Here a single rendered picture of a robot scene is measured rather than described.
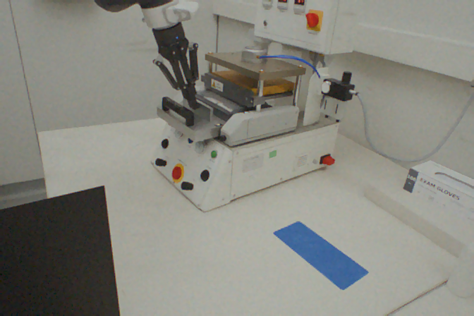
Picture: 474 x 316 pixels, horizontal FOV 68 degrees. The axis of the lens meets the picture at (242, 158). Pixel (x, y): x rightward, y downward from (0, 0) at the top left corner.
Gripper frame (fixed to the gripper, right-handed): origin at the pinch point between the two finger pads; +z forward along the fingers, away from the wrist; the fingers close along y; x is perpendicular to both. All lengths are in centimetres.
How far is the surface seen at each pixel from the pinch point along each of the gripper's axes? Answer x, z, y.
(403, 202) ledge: 47, 37, -32
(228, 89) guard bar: 1.6, 3.1, -11.5
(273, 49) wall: -63, 32, -81
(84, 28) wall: -141, 5, -10
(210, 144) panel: 8.4, 11.6, 2.5
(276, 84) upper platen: 8.9, 5.1, -23.6
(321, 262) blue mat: 47, 29, 2
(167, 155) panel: -8.9, 19.1, 10.3
